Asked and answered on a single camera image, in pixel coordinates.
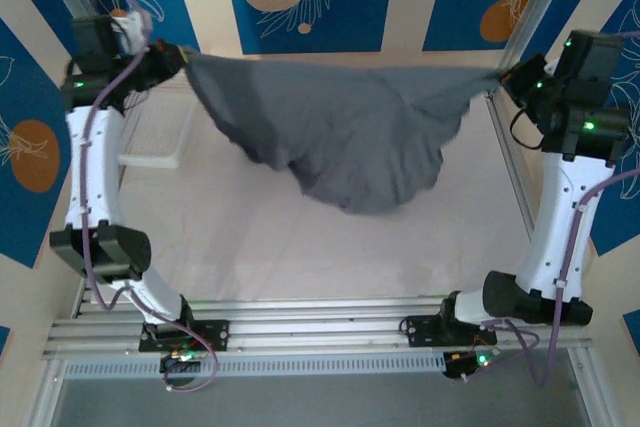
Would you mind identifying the grey t-shirt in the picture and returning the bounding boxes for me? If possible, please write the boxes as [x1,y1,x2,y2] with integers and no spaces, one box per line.
[184,49,506,216]

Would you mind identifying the white perforated plastic basket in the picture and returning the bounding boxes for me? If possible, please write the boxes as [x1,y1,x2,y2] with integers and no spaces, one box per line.
[117,91,196,169]

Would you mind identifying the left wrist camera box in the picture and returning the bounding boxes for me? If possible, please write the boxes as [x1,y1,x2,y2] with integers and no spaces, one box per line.
[112,13,151,53]

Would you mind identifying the aluminium table side rail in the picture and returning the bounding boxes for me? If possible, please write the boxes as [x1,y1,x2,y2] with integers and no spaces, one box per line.
[483,86,540,244]
[72,280,102,319]

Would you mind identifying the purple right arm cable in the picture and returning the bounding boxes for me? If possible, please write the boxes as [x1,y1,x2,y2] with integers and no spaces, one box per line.
[479,29,640,389]

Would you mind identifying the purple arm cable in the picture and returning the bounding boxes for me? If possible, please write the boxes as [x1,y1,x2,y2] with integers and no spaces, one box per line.
[79,0,219,394]
[479,29,640,389]

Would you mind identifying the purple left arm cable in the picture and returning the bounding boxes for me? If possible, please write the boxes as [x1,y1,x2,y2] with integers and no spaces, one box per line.
[79,0,219,394]

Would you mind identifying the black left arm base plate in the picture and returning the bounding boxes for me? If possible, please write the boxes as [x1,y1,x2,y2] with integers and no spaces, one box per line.
[138,319,231,353]

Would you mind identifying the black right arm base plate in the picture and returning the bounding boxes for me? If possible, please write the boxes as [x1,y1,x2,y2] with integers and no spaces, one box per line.
[398,314,500,349]

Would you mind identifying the aluminium frame cross rails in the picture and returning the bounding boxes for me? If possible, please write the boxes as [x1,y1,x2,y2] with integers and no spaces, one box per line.
[42,296,594,361]

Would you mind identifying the white slotted cable duct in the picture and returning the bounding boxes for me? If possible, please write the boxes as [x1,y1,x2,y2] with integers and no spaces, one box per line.
[63,352,447,381]

